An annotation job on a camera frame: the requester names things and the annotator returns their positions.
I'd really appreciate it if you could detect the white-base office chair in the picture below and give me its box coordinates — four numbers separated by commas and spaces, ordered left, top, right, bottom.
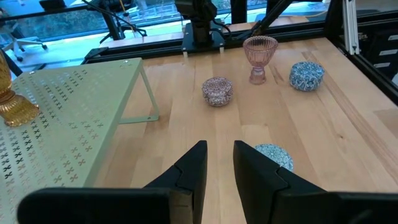
0, 24, 49, 62

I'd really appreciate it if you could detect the green perforated metal shelf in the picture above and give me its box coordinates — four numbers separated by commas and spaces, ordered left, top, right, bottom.
0, 57, 160, 224

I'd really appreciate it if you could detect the yellow cable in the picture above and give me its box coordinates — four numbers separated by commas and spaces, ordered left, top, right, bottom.
119, 0, 136, 32

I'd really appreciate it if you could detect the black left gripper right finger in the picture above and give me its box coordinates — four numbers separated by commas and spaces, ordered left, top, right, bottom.
233, 139, 330, 224

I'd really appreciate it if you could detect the pink glass candle holder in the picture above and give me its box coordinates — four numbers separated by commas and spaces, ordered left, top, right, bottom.
243, 35, 279, 85

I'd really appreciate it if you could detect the black desk leg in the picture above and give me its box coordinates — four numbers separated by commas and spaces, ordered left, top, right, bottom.
80, 0, 149, 44

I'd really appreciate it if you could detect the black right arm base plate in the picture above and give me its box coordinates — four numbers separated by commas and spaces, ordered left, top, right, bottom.
181, 22, 226, 54

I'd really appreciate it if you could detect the silver aluminium bracket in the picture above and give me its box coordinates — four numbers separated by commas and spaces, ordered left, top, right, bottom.
341, 0, 361, 56

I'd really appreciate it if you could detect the black aluminium table frame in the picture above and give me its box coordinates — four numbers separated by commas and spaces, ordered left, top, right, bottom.
82, 0, 398, 106

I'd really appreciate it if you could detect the blue speckled coaster disc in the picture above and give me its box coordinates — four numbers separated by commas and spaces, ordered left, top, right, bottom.
254, 143, 295, 172

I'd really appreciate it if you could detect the black stand with white labels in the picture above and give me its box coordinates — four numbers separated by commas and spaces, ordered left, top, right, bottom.
357, 27, 398, 85

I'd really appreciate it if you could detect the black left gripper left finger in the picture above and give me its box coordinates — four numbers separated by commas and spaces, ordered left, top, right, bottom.
144, 139, 208, 224

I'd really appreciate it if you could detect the amber glass candle holder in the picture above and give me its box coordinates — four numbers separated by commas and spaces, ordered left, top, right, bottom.
0, 49, 40, 128

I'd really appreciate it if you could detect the maroon patterned candle tin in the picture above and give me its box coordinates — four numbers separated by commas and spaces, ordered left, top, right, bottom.
201, 77, 234, 108

